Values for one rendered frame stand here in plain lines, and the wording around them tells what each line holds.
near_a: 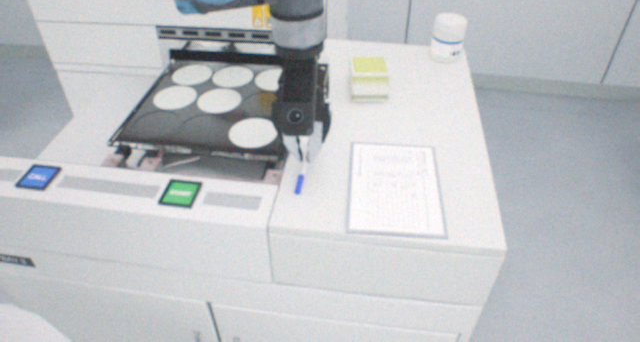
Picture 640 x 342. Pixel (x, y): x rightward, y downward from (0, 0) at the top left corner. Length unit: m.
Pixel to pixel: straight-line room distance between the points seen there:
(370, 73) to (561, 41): 2.16
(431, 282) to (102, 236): 0.54
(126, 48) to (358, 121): 0.75
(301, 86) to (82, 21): 0.88
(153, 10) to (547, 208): 1.80
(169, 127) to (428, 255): 0.60
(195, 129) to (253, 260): 0.36
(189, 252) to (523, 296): 1.40
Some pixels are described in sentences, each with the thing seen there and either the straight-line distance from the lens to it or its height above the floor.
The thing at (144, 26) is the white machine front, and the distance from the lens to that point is 1.33.
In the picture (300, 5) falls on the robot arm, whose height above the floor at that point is 1.25.
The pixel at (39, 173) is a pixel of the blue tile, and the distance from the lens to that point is 0.90.
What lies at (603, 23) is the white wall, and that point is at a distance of 3.00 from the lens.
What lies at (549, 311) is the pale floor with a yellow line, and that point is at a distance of 1.91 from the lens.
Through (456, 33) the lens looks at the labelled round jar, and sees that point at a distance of 1.08.
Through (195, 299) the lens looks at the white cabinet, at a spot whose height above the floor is 0.73.
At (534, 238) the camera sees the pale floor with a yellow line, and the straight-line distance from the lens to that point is 2.12.
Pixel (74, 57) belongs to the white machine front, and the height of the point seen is 0.87.
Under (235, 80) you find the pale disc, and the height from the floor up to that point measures 0.90.
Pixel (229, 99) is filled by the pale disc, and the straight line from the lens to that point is 1.08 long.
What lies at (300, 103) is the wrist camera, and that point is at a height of 1.12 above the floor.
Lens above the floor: 1.47
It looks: 40 degrees down
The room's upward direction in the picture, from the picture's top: straight up
